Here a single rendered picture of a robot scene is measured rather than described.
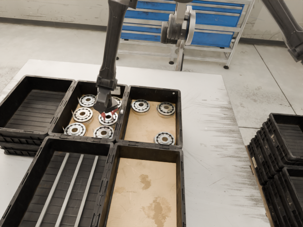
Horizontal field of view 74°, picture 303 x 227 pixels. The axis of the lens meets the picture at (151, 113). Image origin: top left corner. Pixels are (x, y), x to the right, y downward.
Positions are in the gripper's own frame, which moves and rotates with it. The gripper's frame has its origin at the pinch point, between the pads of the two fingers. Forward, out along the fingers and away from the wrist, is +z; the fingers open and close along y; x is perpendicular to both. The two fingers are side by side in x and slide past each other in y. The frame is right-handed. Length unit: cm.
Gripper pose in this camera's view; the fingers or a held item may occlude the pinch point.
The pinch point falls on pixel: (107, 115)
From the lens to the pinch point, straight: 107.4
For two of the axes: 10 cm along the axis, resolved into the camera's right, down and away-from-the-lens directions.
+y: 7.8, -4.4, 4.5
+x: -6.3, -6.1, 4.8
